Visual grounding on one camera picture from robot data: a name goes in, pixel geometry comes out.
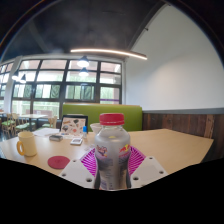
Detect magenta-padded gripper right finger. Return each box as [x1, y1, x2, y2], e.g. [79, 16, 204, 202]
[128, 145, 168, 189]

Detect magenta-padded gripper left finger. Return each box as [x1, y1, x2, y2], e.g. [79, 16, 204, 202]
[58, 147, 98, 189]

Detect clear red-capped drink bottle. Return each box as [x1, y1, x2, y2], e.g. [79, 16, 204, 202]
[93, 112, 132, 191]

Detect flat round red coaster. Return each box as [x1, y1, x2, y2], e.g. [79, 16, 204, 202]
[47, 155, 71, 170]

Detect small white card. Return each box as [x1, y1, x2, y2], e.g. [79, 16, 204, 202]
[69, 137, 84, 146]

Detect small dark box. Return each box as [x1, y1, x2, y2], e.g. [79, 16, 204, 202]
[48, 133, 64, 142]

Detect black tablet with stickers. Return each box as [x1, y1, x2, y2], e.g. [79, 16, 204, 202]
[59, 114, 89, 137]

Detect white paper sheets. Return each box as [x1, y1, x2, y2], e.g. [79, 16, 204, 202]
[31, 127, 61, 138]

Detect green upholstered bench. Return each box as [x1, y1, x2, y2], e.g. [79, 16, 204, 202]
[61, 103, 144, 132]

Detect light wooden dining table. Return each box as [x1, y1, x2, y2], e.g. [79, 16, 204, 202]
[18, 113, 49, 131]

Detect wooden chairs with green seats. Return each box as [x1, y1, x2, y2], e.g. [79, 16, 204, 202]
[0, 112, 58, 139]

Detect black pendant lamps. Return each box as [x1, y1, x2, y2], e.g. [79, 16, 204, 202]
[11, 55, 91, 84]

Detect curved linear ceiling light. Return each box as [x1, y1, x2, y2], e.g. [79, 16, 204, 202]
[69, 48, 148, 61]

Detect cream mug with yellow handle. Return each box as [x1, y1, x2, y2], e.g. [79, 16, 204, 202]
[16, 130, 38, 158]

